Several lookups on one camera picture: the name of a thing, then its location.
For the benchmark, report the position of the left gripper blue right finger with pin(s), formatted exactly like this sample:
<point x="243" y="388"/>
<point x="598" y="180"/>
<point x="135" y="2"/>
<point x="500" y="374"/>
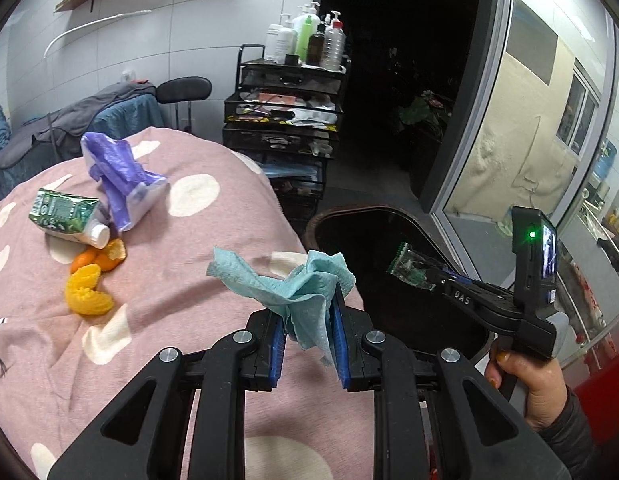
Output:
<point x="340" y="348"/>

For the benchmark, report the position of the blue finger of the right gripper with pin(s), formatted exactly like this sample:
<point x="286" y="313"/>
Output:
<point x="446" y="275"/>

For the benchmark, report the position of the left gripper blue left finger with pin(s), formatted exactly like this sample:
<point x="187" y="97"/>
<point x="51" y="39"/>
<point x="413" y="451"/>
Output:
<point x="276" y="341"/>

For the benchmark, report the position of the teal paper towel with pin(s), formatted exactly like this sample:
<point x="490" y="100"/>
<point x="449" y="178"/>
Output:
<point x="302" y="299"/>

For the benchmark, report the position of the purple tissue plastic bag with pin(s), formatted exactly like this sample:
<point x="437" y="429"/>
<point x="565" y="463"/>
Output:
<point x="130" y="189"/>

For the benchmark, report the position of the yellow foam fruit net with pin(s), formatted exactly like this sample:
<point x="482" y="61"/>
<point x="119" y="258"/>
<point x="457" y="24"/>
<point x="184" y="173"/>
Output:
<point x="82" y="294"/>

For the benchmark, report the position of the green milk carton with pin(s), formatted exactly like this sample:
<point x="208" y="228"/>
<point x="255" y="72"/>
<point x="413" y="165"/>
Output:
<point x="77" y="218"/>

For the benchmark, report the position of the orange peel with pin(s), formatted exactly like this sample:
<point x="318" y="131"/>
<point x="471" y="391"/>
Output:
<point x="107" y="258"/>

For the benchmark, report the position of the dark brown trash bin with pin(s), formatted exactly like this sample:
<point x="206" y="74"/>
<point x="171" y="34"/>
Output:
<point x="368" y="237"/>

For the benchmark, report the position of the right hand painted nails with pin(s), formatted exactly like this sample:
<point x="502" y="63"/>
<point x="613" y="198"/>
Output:
<point x="546" y="389"/>

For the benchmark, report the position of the potted plant pink flowers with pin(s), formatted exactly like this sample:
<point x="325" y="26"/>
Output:
<point x="427" y="109"/>

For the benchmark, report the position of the black mesh drawer cart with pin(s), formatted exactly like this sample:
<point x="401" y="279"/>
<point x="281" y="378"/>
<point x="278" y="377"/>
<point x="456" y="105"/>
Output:
<point x="286" y="117"/>

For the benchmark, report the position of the pink polka dot bedspread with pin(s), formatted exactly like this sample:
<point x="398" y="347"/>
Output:
<point x="58" y="369"/>

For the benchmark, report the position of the black round stool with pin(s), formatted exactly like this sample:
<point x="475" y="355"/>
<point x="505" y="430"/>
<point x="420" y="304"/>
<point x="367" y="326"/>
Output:
<point x="187" y="90"/>

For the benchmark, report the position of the massage bed grey blanket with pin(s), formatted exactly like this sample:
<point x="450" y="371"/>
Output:
<point x="119" y="111"/>

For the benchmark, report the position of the clear ribbed bottle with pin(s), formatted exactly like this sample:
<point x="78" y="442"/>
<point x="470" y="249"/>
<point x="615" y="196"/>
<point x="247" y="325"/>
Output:
<point x="333" y="46"/>

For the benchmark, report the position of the dark brown bottle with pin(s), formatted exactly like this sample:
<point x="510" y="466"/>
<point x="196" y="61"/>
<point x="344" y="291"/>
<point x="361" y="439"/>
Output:
<point x="315" y="46"/>

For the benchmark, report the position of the green pump bottle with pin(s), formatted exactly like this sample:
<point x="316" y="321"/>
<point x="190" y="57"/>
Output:
<point x="305" y="33"/>

